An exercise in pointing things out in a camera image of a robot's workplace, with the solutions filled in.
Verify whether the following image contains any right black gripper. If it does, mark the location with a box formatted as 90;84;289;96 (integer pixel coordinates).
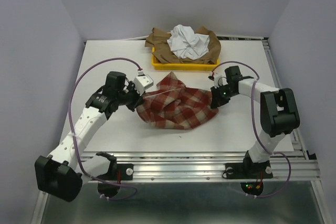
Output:
211;83;237;108

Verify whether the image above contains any red plaid skirt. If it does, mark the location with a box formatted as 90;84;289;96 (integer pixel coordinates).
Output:
137;72;218;130

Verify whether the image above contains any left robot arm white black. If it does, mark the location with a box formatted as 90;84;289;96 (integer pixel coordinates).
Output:
34;70;153;202

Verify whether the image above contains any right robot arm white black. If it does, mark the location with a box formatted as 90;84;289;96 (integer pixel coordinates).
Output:
209;66;300;179

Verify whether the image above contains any yellow plastic tray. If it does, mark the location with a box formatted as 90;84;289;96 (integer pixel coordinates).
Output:
151;47;220;72

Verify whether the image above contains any brown skirt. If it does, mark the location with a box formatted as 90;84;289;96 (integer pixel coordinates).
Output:
145;26;222;64

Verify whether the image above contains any white skirt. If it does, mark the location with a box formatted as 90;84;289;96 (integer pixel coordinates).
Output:
167;25;210;60

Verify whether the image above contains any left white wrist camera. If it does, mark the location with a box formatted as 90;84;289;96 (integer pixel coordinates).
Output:
133;74;154;96

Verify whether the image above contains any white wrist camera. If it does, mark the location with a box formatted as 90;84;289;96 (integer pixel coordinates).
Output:
208;72;226;88
133;74;154;96

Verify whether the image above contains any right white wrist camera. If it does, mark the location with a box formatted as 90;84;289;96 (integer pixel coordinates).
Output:
208;72;226;88

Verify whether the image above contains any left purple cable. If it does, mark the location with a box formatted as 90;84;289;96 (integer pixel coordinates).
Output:
68;57;144;200

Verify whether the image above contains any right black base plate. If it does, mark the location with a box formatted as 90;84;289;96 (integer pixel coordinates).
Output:
222;162;273;180

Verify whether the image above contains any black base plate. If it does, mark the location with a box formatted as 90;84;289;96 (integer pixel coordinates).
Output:
222;162;273;180
94;163;134;181

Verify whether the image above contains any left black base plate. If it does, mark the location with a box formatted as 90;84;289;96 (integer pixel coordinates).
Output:
94;163;134;181

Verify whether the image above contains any aluminium frame rail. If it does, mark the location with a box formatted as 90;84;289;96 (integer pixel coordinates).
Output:
41;152;322;183

